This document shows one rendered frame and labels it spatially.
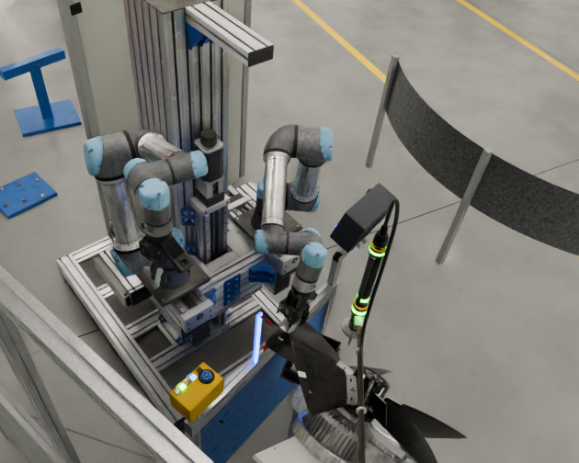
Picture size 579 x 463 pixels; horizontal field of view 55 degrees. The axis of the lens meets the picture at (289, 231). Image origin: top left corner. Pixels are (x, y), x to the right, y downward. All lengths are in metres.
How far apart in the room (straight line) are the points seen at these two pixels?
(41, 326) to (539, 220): 2.93
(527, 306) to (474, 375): 0.71
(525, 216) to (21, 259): 3.08
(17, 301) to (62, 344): 0.12
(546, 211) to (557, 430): 1.20
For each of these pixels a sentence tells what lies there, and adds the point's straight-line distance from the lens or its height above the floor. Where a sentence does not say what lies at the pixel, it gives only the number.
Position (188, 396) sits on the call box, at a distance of 1.94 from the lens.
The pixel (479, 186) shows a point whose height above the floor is 0.70.
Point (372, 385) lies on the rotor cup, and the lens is 1.80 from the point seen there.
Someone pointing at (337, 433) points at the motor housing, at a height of 1.19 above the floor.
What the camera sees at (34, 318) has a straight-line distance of 0.96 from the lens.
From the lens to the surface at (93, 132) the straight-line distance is 3.04.
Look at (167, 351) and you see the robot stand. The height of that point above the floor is 0.23.
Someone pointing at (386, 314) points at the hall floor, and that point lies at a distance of 3.55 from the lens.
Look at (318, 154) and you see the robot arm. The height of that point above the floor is 1.59.
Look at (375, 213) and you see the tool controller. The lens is 2.31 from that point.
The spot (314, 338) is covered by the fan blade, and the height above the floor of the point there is 1.18.
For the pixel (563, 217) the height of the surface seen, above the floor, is 0.78.
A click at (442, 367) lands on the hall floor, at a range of 3.44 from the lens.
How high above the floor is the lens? 2.80
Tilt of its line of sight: 46 degrees down
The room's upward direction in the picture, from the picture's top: 7 degrees clockwise
